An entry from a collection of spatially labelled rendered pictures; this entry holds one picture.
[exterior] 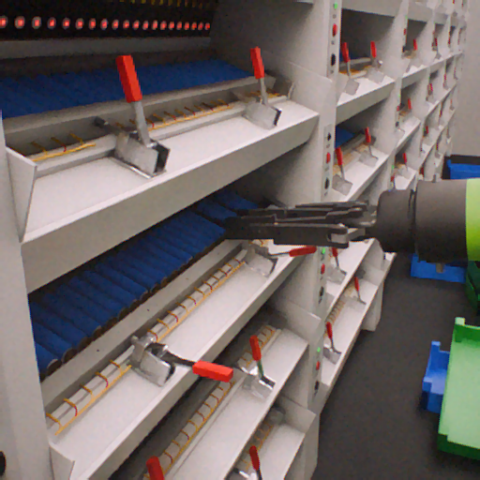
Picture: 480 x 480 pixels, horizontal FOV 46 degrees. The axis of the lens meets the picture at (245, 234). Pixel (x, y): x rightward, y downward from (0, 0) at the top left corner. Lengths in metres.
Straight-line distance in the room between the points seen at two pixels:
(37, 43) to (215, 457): 0.51
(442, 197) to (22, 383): 0.46
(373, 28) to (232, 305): 1.04
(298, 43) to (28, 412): 0.65
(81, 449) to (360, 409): 1.03
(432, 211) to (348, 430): 0.82
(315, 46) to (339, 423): 0.86
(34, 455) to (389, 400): 1.16
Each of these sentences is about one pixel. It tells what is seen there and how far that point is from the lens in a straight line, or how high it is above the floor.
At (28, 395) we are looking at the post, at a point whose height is 0.64.
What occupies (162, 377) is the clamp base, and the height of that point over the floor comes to 0.55.
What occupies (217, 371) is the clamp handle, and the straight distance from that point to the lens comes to 0.51.
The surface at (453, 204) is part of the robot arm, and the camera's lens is 0.64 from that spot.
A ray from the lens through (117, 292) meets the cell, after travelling 0.60.
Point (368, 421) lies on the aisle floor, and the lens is 1.40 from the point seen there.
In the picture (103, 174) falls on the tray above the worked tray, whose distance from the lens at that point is 0.44.
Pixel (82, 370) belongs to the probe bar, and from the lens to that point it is 0.50.
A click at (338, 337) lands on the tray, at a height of 0.16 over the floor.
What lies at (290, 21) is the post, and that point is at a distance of 0.88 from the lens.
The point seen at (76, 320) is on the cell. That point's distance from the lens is 0.55.
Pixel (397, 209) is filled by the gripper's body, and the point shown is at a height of 0.66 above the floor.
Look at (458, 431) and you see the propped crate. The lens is 1.38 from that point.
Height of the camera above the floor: 0.85
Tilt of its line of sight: 20 degrees down
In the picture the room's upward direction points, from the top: straight up
